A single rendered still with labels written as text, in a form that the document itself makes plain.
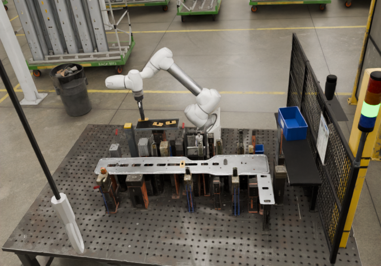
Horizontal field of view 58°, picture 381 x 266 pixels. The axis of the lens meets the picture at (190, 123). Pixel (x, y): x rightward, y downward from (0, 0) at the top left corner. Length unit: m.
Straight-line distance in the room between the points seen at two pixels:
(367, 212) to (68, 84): 4.11
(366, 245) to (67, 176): 2.79
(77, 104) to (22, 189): 1.57
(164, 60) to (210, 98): 0.55
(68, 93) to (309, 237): 3.94
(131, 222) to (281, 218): 1.15
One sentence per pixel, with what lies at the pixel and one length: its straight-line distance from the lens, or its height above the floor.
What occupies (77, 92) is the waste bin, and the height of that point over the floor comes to 0.41.
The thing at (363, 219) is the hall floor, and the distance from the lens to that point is 3.85.
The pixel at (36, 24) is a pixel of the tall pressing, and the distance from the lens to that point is 7.22.
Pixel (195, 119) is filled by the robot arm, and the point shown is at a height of 0.95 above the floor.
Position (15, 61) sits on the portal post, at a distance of 6.17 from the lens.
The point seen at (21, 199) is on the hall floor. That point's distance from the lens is 4.52.
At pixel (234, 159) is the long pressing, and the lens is 2.75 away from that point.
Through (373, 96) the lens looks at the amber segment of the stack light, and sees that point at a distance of 1.72.
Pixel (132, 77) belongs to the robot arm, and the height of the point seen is 1.64.
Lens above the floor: 2.82
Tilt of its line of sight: 35 degrees down
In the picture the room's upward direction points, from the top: 6 degrees counter-clockwise
